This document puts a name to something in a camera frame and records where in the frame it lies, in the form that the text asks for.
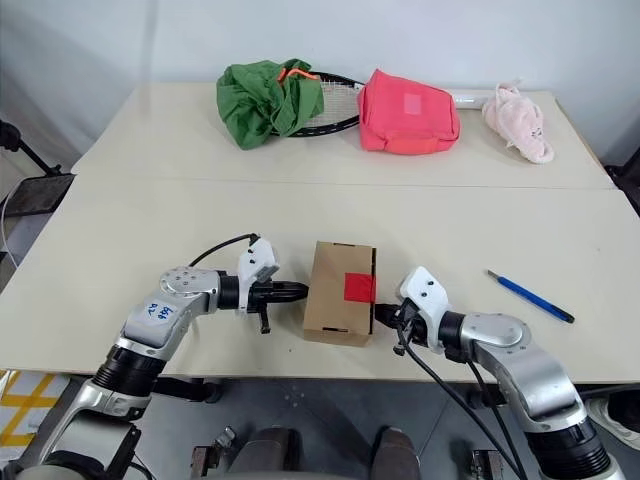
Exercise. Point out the dark rounded shape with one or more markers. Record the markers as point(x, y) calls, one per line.
point(397, 452)
point(275, 450)

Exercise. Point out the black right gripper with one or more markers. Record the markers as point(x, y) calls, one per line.
point(409, 327)

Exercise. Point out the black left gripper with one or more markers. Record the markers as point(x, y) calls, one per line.
point(262, 295)

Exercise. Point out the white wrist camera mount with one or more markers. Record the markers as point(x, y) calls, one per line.
point(425, 292)
point(255, 260)

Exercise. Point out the pink plush toy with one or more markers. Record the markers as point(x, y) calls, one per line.
point(515, 117)

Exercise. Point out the red tape square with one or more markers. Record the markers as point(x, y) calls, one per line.
point(359, 287)

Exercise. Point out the black tripod stand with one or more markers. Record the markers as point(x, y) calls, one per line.
point(7, 136)

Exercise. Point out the blue utility knife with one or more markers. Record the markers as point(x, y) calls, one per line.
point(530, 296)

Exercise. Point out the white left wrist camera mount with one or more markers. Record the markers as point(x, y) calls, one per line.
point(255, 260)

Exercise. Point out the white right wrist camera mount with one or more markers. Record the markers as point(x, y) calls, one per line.
point(425, 292)

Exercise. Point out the white sneaker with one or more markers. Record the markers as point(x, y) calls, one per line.
point(612, 422)

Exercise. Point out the brown cardboard box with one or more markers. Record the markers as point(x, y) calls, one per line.
point(330, 300)

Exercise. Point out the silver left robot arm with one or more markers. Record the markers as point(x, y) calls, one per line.
point(165, 320)

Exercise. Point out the small metal bracket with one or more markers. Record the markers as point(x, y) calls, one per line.
point(212, 452)

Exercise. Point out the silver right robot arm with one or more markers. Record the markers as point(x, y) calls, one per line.
point(525, 370)

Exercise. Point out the green cloth bag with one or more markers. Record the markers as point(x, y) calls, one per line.
point(250, 105)

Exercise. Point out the black tennis racket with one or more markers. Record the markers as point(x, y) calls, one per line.
point(330, 128)

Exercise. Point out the red fabric pouch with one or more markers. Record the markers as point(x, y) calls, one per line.
point(400, 120)

